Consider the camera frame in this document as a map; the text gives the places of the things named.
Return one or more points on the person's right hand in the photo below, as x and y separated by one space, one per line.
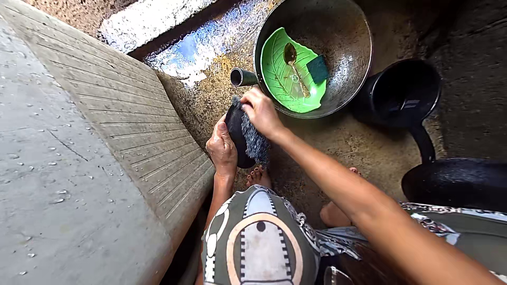
264 114

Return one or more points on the person's right fingers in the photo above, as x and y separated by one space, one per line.
250 95

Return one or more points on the blue-grey mesh scrubber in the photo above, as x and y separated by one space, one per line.
255 138

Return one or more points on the person's left forearm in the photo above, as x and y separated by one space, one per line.
222 189

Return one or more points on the person's left hand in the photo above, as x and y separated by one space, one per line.
223 155

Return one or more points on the person's right forearm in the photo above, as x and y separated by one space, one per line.
348 184

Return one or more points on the black plastic dipper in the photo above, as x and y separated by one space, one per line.
380 103

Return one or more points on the golden spoon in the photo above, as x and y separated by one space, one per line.
291 56

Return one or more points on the dark green scouring pad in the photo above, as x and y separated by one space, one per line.
317 69

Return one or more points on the black round pan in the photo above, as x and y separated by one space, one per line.
235 128

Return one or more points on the person's legs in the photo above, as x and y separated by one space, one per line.
263 237

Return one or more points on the person's left fingers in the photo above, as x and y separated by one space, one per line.
220 120

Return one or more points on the green leaf-shaped plate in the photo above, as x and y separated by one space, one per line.
277 79

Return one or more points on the person's right thumb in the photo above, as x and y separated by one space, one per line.
248 110

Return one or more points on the person's left thumb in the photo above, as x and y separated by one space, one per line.
223 132

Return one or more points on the large metal wok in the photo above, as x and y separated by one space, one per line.
340 35

